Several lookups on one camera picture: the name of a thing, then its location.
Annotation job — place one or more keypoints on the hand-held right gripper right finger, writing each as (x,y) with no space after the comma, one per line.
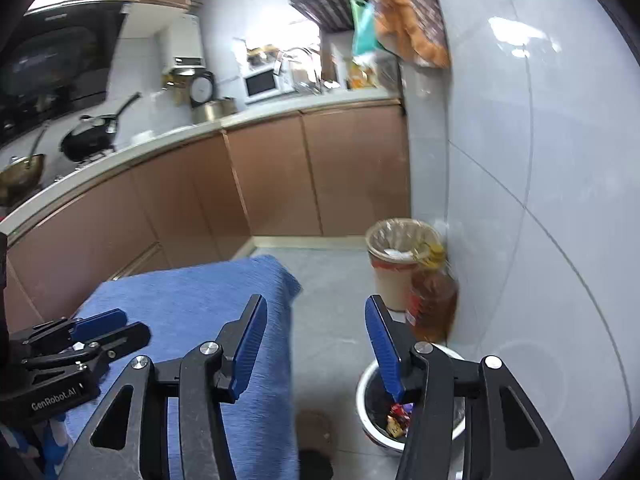
(385,355)

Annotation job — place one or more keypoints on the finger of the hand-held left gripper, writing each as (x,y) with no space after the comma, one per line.
(97,322)
(120,337)

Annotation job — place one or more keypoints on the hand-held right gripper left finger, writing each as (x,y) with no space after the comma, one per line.
(250,345)

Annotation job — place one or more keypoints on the grey bin with white rim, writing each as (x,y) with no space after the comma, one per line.
(372,400)

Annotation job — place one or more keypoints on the red snack wrapper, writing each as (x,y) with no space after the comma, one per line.
(400,412)

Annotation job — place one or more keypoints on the gold foil wrapper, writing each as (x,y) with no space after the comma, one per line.
(395,429)

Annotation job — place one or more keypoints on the blue towel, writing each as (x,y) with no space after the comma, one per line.
(200,295)

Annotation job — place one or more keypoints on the cooking oil bottle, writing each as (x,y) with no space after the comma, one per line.
(432,300)

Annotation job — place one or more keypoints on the beige bin with liner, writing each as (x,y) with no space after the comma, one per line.
(395,260)

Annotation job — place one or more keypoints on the gas stove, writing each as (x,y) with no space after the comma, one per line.
(85,162)

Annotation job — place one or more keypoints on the brass wok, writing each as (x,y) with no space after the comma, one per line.
(20,175)

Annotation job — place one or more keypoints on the brown lower cabinets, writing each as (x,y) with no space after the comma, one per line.
(300,170)

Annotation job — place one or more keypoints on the black wok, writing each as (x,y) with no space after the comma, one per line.
(90,137)

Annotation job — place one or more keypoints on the white microwave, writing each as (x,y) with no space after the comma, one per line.
(262,82)

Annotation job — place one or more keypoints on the black range hood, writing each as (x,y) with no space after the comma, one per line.
(55,60)

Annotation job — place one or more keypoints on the group of condiment bottles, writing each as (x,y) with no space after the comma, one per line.
(365,72)

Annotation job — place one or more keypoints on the white water heater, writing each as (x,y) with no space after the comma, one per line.
(182,42)

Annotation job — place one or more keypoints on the chrome faucet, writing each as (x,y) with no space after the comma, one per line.
(307,55)

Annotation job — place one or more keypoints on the green plastic bag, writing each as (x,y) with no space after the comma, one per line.
(364,30)

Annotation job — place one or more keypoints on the orange floral apron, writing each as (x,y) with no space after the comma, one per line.
(410,10)

